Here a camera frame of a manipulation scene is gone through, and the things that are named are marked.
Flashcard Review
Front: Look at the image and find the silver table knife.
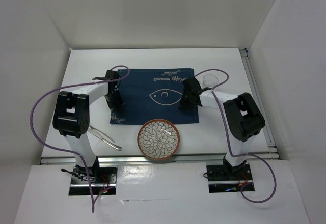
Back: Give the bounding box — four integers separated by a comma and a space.
88, 127, 123, 151

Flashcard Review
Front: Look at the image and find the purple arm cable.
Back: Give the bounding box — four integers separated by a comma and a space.
30, 65, 130, 213
193, 68, 278, 204

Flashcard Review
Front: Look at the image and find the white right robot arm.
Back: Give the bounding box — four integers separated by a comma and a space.
179, 77, 265, 179

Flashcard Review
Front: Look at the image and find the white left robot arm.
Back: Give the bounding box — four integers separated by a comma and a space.
52, 70, 124, 183

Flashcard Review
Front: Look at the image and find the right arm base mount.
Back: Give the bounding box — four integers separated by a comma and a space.
203, 164, 255, 193

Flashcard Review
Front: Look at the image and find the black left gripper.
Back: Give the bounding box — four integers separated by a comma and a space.
103, 89, 124, 113

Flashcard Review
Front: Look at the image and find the clear plastic cup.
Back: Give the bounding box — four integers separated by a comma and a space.
202, 74, 219, 88

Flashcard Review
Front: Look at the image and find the aluminium front rail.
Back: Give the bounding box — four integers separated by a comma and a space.
40, 152, 280, 165

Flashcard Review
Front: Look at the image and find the floral ceramic plate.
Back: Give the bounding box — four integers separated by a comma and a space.
137, 119, 180, 160

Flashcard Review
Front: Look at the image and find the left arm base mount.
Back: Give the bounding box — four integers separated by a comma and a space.
61, 167, 118, 196

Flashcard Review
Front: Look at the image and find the aluminium right side rail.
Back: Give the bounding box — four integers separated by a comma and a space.
239, 48, 280, 160

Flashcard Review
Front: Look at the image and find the silver fork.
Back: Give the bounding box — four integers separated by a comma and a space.
89, 125, 115, 143

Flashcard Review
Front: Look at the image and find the blue fish placemat cloth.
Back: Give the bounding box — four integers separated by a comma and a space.
110, 68, 199, 125

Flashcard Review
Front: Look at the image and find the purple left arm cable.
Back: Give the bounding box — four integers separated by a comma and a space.
30, 65, 130, 213

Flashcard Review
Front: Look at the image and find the aluminium rail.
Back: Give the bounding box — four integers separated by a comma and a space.
40, 152, 280, 165
239, 48, 280, 160

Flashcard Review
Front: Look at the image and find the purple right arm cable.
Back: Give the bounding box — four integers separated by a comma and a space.
193, 68, 278, 204

